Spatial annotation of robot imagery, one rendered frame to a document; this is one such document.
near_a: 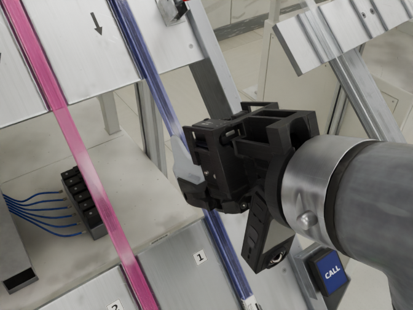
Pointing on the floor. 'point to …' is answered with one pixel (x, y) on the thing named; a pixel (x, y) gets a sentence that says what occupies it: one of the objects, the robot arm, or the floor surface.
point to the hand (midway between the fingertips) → (191, 167)
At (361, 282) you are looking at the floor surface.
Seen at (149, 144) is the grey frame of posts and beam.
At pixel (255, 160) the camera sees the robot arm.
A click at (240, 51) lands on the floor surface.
